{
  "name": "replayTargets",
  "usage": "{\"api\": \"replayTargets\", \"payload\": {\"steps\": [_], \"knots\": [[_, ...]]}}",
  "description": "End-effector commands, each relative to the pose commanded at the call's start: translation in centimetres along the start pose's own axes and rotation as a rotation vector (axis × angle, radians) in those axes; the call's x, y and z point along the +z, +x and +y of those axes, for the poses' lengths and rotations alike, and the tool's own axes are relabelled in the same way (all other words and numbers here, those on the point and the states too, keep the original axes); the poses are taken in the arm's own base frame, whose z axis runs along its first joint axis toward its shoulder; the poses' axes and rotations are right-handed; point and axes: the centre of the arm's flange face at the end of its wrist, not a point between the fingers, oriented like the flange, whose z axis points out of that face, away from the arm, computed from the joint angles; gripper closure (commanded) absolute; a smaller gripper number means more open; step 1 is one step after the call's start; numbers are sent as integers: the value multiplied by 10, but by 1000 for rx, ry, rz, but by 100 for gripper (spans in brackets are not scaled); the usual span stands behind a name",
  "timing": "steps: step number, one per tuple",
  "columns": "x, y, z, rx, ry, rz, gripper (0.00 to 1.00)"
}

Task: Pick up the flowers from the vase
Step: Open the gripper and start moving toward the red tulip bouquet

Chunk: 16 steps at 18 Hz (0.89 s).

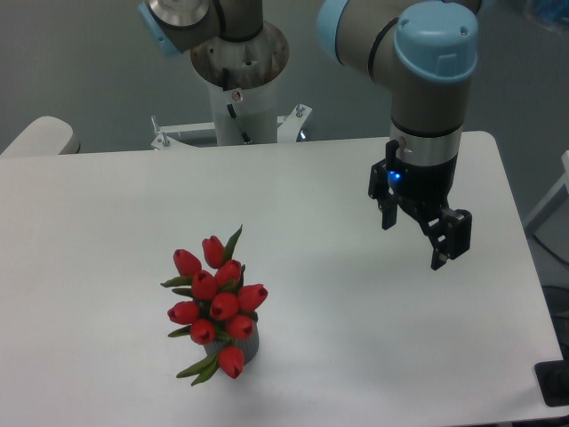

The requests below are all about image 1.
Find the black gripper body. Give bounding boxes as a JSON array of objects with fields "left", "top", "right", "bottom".
[{"left": 384, "top": 139, "right": 458, "bottom": 236}]

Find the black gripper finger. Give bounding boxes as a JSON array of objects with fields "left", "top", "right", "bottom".
[
  {"left": 368, "top": 160, "right": 397, "bottom": 230},
  {"left": 421, "top": 207, "right": 472, "bottom": 270}
]

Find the red tulip bouquet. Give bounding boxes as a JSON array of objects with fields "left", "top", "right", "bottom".
[{"left": 161, "top": 230, "right": 268, "bottom": 385}]

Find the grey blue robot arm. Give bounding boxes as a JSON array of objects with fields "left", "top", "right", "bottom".
[{"left": 138, "top": 1, "right": 482, "bottom": 269}]

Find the grey ribbed vase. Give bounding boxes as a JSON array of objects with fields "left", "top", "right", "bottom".
[{"left": 204, "top": 324, "right": 260, "bottom": 365}]

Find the black box at table edge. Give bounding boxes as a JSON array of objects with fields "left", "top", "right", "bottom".
[{"left": 534, "top": 360, "right": 568, "bottom": 407}]

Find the white chair armrest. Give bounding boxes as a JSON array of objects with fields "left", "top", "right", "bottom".
[{"left": 1, "top": 116, "right": 81, "bottom": 158}]

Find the white furniture frame at right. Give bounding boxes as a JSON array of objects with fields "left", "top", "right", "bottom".
[{"left": 523, "top": 151, "right": 568, "bottom": 235}]

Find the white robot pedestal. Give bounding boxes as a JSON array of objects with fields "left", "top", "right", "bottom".
[{"left": 151, "top": 21, "right": 312, "bottom": 149}]

